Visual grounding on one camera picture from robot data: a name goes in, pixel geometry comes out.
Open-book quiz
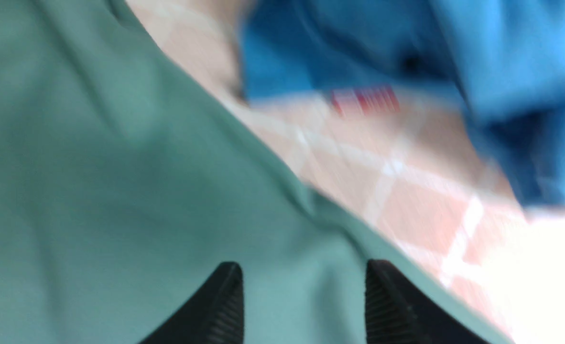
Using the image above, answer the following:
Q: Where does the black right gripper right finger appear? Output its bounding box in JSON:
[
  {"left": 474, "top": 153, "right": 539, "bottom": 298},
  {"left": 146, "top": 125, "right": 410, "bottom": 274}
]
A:
[{"left": 365, "top": 259, "right": 486, "bottom": 344}]

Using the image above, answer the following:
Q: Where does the green long-sleeved shirt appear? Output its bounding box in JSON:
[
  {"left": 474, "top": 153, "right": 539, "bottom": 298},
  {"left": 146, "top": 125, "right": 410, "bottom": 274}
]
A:
[{"left": 0, "top": 0, "right": 510, "bottom": 344}]

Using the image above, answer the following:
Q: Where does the pink checkered tablecloth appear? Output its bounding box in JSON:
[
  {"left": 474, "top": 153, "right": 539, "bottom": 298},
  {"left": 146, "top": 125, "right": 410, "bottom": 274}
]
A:
[{"left": 129, "top": 0, "right": 565, "bottom": 344}]

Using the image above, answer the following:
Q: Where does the blue crumpled garment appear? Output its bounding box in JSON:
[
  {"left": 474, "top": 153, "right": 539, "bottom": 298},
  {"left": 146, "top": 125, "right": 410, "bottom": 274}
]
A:
[{"left": 239, "top": 0, "right": 565, "bottom": 209}]

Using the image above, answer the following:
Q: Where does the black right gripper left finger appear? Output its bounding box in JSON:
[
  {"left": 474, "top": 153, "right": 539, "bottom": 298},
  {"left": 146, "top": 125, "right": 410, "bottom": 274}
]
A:
[{"left": 142, "top": 262, "right": 244, "bottom": 344}]

